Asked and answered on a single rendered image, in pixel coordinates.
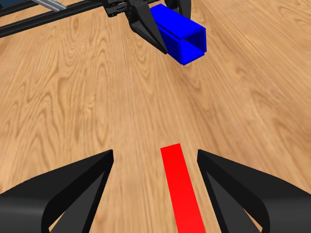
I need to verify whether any blue hollow socket block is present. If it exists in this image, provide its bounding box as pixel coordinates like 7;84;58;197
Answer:
149;3;207;67

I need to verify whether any thin red peg bar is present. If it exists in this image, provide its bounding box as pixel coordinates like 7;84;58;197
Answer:
160;143;207;233

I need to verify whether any silver aluminium rail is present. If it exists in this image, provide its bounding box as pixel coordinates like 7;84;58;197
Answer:
33;0;67;12

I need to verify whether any black table frame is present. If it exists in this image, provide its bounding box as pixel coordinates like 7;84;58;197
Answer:
0;0;109;38

